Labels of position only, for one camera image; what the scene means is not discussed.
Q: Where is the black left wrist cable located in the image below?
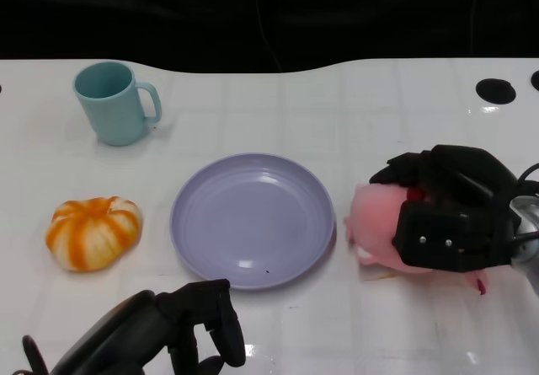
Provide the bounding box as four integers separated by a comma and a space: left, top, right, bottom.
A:
22, 334, 51, 375

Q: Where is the orange white pumpkin toy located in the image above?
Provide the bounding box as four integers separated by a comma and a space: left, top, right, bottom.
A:
45, 196, 144, 273

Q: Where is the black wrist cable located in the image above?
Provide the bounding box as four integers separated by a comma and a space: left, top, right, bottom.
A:
516, 163, 539, 193
22, 334, 51, 375

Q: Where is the teal plastic mug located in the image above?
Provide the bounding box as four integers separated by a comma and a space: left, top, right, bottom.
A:
72, 61, 163, 147

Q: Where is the black backdrop cloth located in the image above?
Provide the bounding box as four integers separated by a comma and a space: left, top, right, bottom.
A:
0, 0, 539, 75

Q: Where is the pink plush beaver doll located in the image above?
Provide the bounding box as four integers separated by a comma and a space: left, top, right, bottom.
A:
344, 182, 489, 297

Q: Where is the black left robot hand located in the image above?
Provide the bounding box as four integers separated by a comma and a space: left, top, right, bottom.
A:
49, 278, 247, 375

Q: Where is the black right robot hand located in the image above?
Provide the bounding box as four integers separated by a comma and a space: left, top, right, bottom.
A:
369, 143, 522, 274

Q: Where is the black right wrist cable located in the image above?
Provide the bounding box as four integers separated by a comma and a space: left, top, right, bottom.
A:
516, 163, 539, 193

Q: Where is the purple round plate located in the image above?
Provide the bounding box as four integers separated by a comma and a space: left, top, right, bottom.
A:
169, 152, 337, 292

